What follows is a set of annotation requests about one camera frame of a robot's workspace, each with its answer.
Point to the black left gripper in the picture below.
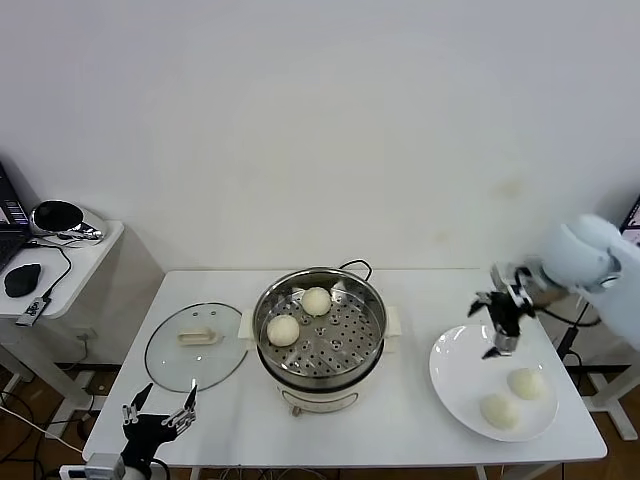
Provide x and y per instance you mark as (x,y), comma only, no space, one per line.
(145,437)

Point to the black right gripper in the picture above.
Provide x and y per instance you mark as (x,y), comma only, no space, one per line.
(505,315)

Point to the white steamed baozi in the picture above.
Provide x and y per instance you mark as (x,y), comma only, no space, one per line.
(499,411)
(283,331)
(316,301)
(526,384)

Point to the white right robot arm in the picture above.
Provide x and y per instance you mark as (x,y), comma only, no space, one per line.
(580,250)

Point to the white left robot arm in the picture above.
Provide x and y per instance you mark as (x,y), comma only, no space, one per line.
(136,474)

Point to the perforated steel steamer basket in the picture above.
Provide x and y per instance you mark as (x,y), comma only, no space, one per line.
(320,355)

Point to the white round plate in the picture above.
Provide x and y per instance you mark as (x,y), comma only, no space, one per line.
(460,380)

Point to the white work table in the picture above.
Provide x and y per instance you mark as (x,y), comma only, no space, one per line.
(225,430)

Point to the white side table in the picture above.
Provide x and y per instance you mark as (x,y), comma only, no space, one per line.
(607,400)
(90,265)

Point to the grey usb adapter dongle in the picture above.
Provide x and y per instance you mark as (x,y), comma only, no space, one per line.
(34,310)

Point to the white electric cooker base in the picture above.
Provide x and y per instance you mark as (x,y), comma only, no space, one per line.
(320,397)

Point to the black open laptop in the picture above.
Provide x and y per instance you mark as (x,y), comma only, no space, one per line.
(634,215)
(10,240)

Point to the black computer mouse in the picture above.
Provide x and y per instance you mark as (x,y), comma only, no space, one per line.
(22,281)

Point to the shiny black helmet object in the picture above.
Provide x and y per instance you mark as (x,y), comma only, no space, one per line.
(55,215)

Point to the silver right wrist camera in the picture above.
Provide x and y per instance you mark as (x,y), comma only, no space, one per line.
(520,292)

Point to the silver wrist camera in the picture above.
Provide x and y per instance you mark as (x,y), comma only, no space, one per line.
(520,292)
(95,466)

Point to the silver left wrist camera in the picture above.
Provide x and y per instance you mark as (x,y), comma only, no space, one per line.
(95,466)

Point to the white wall socket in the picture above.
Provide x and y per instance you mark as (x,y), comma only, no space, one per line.
(86,332)

